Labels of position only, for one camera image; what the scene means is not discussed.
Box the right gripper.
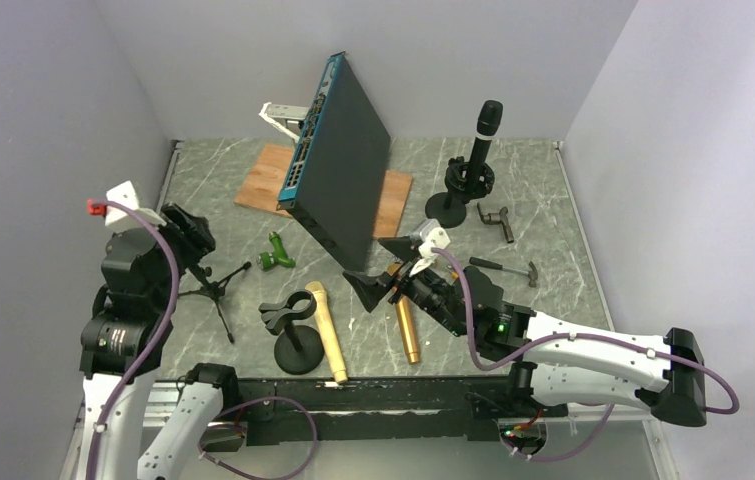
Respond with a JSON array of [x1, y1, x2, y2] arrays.
[[344, 235, 467, 337]]

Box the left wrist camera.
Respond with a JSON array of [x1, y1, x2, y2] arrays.
[[87, 180, 166, 234]]

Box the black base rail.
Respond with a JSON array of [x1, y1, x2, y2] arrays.
[[223, 375, 568, 446]]

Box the blue network switch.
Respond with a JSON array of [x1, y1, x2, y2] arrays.
[[277, 52, 390, 271]]

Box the white bracket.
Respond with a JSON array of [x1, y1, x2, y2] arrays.
[[258, 102, 309, 143]]

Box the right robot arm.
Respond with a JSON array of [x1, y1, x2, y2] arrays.
[[343, 237, 707, 427]]

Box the black tripod shock-mount stand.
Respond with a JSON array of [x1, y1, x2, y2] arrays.
[[178, 261, 252, 344]]

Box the dark metal tap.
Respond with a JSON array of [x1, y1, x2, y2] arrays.
[[476, 203, 515, 244]]

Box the black handled hammer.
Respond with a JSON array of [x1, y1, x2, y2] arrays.
[[469, 257, 539, 288]]

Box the light gold microphone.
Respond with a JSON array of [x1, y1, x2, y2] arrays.
[[305, 281, 348, 384]]

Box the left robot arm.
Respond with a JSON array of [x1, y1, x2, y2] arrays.
[[76, 201, 241, 479]]

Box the wooden board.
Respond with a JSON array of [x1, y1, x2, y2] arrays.
[[234, 144, 413, 239]]

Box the dark gold microphone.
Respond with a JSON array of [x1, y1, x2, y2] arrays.
[[394, 295, 421, 365]]

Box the green plastic tap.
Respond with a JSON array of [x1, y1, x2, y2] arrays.
[[257, 231, 296, 271]]

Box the black microphone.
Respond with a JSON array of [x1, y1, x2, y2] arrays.
[[465, 100, 503, 199]]

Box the black round-base mic stand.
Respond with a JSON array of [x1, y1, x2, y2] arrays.
[[258, 290, 325, 375]]

